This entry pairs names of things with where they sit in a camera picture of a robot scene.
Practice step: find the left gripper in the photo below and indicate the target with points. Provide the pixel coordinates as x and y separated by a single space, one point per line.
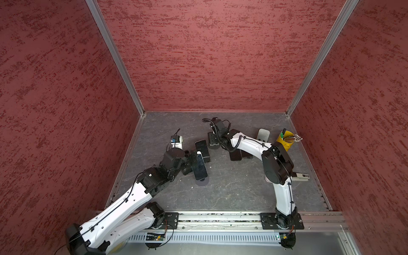
188 163

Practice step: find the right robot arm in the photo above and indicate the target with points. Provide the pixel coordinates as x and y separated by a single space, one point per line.
276 162

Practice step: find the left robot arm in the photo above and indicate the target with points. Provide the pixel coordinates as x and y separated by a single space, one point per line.
132 212

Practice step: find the white edged phone front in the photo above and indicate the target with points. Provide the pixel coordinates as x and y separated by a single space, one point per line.
198 167

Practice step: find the round base phone stand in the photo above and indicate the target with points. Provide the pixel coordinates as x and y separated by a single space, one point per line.
202 182

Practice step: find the wooden base grey phone stand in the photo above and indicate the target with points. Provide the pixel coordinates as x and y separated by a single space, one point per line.
263 135

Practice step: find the green capped marker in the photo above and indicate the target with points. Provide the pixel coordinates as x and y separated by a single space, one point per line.
282 134

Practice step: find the yellow metal bucket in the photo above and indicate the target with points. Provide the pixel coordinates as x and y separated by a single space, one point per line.
286 145

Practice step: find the bundle of coloured pencils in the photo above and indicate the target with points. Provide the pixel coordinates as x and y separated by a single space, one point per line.
293 139

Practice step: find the white label box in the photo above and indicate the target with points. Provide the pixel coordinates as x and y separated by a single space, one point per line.
300 177

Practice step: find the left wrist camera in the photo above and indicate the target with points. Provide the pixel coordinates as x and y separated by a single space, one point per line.
176 142

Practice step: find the aluminium front rail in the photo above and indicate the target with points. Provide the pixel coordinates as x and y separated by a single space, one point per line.
253 221

